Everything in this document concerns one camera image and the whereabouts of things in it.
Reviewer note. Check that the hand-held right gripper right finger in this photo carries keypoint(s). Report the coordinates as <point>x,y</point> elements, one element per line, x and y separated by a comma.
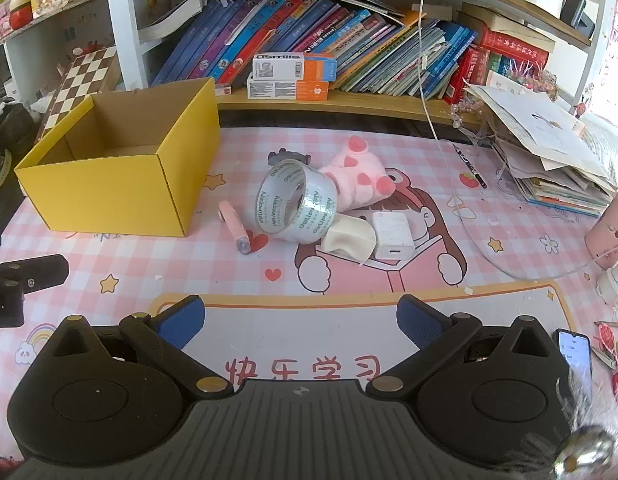
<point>419,317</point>

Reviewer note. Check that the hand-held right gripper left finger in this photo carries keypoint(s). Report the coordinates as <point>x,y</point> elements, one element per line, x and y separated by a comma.
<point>181,317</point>

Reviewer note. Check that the white charger adapter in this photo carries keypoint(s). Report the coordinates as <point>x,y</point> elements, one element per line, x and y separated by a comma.
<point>391,235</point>

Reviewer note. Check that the yellow cardboard box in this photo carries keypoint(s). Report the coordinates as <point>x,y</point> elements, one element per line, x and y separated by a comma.
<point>114,195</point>

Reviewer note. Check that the cream foam block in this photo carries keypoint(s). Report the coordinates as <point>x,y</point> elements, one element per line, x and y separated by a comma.
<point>349,237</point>

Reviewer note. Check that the pink correction tape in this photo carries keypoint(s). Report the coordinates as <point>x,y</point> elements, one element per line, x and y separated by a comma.
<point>231,222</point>

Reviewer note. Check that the clear packing tape roll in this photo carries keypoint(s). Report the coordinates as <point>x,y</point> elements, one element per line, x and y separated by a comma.
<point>309,210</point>

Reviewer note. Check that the pink plush toy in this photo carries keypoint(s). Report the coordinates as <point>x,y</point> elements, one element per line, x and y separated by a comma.
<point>356,170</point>

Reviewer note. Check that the grey toy car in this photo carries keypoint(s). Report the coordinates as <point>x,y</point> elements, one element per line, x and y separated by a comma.
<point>284,156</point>

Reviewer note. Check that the pink printed desk mat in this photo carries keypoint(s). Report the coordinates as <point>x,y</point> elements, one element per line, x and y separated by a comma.
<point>139,270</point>

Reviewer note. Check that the black pen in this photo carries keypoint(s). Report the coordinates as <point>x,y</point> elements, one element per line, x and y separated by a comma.
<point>469,165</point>

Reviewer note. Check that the black smartphone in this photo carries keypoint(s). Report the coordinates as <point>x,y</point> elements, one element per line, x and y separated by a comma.
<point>574,360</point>

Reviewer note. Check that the wooden chessboard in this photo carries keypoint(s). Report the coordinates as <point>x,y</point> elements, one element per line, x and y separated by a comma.
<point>84,80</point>

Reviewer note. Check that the wooden pencil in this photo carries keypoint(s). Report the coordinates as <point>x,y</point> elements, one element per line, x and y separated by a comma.
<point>611,323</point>

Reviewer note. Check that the white bottle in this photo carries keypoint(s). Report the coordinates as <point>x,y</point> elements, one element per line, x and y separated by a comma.
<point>614,285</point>

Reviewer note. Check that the pink tumbler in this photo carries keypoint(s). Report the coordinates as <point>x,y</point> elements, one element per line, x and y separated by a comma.
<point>609,235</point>

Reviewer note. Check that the shiny metal ball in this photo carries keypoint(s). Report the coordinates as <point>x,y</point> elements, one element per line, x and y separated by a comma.
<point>586,452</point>

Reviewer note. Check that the stack of papers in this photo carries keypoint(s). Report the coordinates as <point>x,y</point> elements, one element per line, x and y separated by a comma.
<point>534,130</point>

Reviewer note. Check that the white side shelf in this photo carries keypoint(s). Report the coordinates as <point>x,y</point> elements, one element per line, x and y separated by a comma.
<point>49,30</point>

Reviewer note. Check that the white framed wooden bookshelf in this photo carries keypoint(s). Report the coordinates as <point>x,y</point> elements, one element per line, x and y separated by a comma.
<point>339,107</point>

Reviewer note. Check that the small red white box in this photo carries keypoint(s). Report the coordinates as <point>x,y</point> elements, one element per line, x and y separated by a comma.
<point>223,89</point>

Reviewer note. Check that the orange and white box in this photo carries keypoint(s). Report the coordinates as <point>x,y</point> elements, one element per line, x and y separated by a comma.
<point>284,90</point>
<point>289,66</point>

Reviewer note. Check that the row of colourful books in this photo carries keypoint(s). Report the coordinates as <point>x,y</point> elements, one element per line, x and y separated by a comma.
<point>369,45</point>

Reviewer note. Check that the thick white book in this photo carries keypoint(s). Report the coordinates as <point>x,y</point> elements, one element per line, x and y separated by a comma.
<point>169,22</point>

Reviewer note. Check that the red thick books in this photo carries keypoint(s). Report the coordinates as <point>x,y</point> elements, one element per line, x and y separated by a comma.
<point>509,50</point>

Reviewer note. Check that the black stand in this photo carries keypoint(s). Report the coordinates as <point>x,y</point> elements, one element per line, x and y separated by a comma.
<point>576,17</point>

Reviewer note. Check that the wall poster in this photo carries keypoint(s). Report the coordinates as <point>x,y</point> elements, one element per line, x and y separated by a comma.
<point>614,40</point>

